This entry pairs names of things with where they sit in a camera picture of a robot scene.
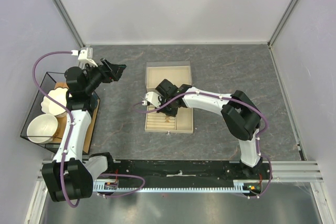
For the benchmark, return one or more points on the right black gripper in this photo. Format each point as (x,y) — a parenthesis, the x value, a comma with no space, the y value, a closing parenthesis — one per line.
(172,113)

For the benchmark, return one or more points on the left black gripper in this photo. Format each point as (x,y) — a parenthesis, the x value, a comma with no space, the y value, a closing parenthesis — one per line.
(109,72)

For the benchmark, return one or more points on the beige ring slot tray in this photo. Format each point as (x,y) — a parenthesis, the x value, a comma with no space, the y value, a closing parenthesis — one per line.
(161,123)

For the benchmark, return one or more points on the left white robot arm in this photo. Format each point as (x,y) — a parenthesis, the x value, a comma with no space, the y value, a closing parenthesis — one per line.
(67,177)

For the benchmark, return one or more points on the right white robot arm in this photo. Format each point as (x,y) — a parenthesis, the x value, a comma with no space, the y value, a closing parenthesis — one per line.
(239,113)

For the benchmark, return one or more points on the beige open jewelry box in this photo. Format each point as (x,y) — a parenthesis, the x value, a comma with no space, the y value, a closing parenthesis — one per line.
(177,72)

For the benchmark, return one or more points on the wooden board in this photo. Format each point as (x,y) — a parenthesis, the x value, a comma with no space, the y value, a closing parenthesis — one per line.
(55,144)

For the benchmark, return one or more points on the white scalloped bowl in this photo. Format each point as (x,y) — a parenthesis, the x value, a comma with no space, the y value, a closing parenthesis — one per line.
(50,107)

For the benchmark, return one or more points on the white round bowl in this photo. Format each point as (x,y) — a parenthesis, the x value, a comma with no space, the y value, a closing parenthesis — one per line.
(42,129)

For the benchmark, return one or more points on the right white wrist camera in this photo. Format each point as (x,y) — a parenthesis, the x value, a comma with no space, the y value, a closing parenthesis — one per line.
(152,98)

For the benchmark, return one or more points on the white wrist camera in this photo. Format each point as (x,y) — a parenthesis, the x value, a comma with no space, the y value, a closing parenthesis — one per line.
(152,98)
(85,56)

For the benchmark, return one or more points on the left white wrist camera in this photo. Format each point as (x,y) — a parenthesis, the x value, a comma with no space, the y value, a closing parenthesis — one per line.
(85,56)

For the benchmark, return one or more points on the black wire frame box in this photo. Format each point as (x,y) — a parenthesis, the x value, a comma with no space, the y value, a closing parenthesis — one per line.
(50,81)

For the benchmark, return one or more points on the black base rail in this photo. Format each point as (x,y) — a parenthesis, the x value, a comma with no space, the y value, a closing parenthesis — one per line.
(228,170)

